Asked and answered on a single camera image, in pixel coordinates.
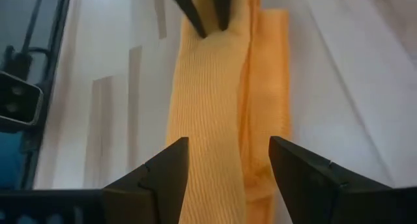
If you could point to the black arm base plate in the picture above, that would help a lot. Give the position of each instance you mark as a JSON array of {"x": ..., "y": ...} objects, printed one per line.
[{"x": 19, "y": 100}]

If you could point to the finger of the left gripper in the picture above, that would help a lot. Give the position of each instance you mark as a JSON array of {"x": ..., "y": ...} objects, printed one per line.
[
  {"x": 189, "y": 9},
  {"x": 223, "y": 9}
]

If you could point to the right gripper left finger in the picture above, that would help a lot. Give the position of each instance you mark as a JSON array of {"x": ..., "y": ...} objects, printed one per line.
[{"x": 156, "y": 191}]

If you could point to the orange microfiber towel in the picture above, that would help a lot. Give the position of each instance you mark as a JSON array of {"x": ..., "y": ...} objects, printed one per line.
[{"x": 211, "y": 97}]

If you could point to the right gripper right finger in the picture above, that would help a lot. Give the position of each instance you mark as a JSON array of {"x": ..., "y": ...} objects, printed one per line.
[{"x": 325, "y": 194}]

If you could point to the black metal table frame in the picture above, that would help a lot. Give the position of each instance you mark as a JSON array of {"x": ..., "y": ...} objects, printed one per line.
[{"x": 60, "y": 38}]

